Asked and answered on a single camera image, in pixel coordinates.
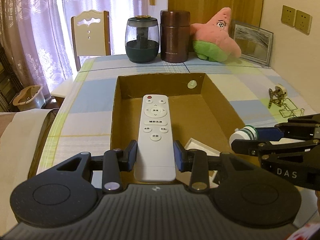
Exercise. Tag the red white package corner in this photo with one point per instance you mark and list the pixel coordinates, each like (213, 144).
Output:
(308, 231)

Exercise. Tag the plaid pastel tablecloth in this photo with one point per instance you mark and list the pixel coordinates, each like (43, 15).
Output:
(83, 122)

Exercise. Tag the small white green bottle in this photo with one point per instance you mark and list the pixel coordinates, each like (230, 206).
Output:
(246, 133)

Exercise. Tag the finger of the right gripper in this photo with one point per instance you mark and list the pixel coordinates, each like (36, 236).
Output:
(257, 148)
(299, 128)

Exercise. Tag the lilac lace curtain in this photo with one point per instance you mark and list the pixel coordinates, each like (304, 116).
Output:
(37, 38)

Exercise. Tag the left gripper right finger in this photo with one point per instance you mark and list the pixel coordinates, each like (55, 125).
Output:
(196, 162)

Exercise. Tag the wire metal stand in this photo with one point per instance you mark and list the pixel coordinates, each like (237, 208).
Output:
(289, 110)

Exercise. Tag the cream wooden chair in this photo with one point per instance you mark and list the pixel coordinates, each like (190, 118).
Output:
(90, 35)

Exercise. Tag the beige plastic waste bin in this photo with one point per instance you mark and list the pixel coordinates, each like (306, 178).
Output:
(29, 98)

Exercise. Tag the pink Patrick star plush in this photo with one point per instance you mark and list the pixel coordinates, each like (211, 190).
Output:
(211, 41)

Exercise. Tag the white remote control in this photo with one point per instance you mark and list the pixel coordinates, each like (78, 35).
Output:
(155, 161)

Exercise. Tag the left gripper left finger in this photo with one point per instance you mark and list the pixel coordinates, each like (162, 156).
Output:
(114, 162)

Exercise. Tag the dark green glass humidifier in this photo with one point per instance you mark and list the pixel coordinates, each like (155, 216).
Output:
(142, 38)

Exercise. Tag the white square charger box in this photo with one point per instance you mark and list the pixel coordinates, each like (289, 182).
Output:
(213, 158)

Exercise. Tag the framed sand picture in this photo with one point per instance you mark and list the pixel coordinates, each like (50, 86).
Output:
(255, 43)

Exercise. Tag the zebra striped hair clip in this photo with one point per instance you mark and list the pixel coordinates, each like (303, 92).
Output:
(275, 97)

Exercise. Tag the gold double wall socket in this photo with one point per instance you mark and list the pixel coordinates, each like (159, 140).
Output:
(295, 18)

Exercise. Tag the brown cylindrical canister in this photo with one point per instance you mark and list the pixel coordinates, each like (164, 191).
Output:
(174, 35)

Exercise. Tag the person's right hand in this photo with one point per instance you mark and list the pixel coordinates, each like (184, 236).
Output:
(317, 193)

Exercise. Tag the open cardboard box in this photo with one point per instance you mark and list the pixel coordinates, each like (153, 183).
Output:
(198, 109)

